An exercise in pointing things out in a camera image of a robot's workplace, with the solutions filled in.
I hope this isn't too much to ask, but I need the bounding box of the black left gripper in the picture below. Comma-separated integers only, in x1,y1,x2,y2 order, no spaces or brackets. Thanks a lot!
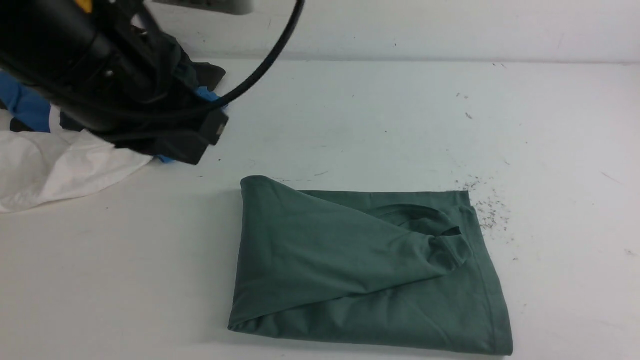
65,0,229,165

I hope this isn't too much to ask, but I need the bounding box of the green long-sleeved shirt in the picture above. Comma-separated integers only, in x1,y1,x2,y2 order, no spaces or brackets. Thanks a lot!
227,175,514,357

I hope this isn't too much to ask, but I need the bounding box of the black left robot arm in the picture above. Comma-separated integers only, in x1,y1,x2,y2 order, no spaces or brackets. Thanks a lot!
0,0,229,166

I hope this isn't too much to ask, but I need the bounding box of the dark grey shirt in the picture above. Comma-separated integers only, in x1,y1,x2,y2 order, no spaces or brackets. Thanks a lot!
0,30,227,134

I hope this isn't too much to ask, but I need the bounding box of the blue shirt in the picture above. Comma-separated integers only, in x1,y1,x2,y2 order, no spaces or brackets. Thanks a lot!
0,71,220,133

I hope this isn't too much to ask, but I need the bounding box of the white shirt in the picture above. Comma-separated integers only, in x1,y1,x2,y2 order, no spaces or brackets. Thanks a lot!
0,107,153,214

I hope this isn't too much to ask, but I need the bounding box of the black camera cable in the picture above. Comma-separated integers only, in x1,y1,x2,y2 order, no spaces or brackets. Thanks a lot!
30,0,307,123

